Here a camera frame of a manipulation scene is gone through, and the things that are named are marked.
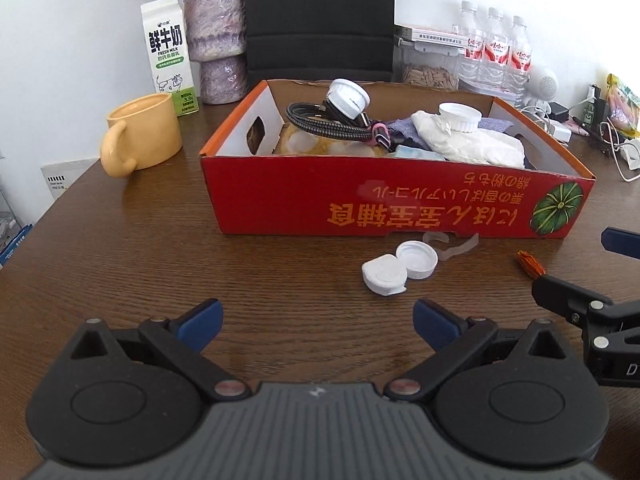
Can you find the white flip-top cap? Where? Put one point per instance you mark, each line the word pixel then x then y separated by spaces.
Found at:
pixel 385 275

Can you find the left water bottle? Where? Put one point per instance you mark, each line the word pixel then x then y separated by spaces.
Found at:
pixel 467 26

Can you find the purple textured vase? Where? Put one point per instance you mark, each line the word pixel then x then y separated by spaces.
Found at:
pixel 216 37

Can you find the white yellow plush toy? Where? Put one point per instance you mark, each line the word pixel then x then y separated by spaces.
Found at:
pixel 294 141

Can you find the white charger block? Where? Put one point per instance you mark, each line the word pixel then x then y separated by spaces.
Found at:
pixel 558 131

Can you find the small white bottle cap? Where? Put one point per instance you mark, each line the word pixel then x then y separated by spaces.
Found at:
pixel 419 259

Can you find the red cardboard box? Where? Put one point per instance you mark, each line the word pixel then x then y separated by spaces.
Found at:
pixel 256 190

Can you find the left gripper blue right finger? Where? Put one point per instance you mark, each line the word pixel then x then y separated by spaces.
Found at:
pixel 436 325

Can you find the purple fabric pouch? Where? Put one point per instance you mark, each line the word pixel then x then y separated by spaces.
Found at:
pixel 406 128

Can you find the black paper bag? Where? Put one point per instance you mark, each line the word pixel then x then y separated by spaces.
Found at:
pixel 319 39

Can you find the white box on container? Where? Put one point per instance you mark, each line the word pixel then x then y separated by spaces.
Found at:
pixel 431 36

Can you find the small orange object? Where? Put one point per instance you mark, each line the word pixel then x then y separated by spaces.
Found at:
pixel 530 265

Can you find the yellow ceramic mug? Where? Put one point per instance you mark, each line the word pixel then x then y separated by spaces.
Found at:
pixel 141 133

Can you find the white round lidded jar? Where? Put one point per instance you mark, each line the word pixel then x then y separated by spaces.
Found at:
pixel 349 98

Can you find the right water bottle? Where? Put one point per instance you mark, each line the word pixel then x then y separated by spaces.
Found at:
pixel 520 56

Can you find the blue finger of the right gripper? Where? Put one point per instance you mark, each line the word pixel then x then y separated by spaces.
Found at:
pixel 565 299
pixel 620 241

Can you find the white round robot figure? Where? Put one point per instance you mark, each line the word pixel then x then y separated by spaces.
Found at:
pixel 540 87

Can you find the colorful snack packet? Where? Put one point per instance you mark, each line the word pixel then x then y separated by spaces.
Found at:
pixel 624 106

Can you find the white pouch with screw cap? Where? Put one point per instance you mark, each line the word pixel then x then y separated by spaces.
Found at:
pixel 455 134

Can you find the black charger plug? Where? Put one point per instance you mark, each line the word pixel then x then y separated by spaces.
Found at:
pixel 558 112

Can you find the clear plastic ring strip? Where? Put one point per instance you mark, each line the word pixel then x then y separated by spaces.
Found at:
pixel 441 242

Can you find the white green milk carton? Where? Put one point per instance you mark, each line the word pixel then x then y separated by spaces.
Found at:
pixel 165 40

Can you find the water bottle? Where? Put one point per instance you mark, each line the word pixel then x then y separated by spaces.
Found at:
pixel 495 50
pixel 467 26
pixel 520 56

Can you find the white power adapter with cable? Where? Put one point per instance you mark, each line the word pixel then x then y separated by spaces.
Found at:
pixel 624 151

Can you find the middle water bottle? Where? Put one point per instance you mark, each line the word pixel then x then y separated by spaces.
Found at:
pixel 495 50

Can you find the clear seed container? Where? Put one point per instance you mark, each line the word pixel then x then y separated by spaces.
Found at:
pixel 425 64

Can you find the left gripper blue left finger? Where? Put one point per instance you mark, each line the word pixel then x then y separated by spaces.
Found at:
pixel 198 327

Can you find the white wired earphones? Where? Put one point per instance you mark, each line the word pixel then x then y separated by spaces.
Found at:
pixel 536 110

